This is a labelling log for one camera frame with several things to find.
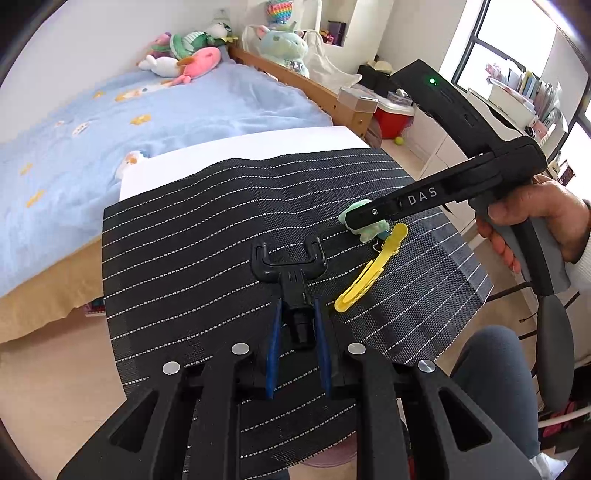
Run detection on light blue bed blanket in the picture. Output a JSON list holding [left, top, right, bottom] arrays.
[[1, 53, 332, 294]]

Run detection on pink trash bin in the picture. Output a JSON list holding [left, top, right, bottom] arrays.
[[303, 433, 356, 469]]

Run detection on grey box on bedpost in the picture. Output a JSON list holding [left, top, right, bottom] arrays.
[[338, 87, 379, 114]]

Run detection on person's dark trouser legs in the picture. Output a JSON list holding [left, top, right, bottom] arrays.
[[451, 325, 540, 459]]

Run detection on wooden bed frame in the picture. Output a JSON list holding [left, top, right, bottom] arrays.
[[228, 46, 373, 140]]

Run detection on brown beanbag cushion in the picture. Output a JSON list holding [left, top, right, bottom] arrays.
[[365, 119, 383, 148]]

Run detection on white seal plush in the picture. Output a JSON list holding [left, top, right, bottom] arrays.
[[137, 54, 181, 78]]

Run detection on dark teal binder clip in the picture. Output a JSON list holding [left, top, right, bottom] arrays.
[[372, 232, 390, 253]]

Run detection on person's right hand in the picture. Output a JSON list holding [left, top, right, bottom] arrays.
[[488, 175, 590, 265]]

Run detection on black office chair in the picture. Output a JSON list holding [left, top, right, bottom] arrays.
[[486, 280, 583, 414]]

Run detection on mint green bunny plush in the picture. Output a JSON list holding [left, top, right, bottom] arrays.
[[256, 22, 310, 78]]

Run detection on pink whale plush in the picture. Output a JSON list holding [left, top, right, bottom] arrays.
[[168, 47, 221, 87]]

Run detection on white drawer cabinet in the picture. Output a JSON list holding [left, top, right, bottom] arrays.
[[403, 109, 475, 238]]

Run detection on books and papers stack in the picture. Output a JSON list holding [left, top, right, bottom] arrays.
[[486, 64, 568, 143]]

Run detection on black storage box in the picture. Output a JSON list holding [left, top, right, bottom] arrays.
[[358, 60, 401, 97]]

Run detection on black white-striped mat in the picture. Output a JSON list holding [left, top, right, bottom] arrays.
[[101, 147, 494, 476]]

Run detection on black plastic clamp mount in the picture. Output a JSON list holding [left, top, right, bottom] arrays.
[[250, 236, 328, 352]]

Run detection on yellow plastic clip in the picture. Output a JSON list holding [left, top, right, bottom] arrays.
[[334, 223, 409, 313]]

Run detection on rainbow knitted bag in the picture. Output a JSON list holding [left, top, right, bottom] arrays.
[[266, 0, 294, 25]]

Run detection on red white cooler box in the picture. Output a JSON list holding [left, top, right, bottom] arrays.
[[375, 99, 415, 139]]

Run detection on green striped plush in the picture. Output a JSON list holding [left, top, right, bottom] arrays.
[[169, 31, 213, 60]]

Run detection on green white sock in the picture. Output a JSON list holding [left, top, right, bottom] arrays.
[[338, 199, 391, 244]]

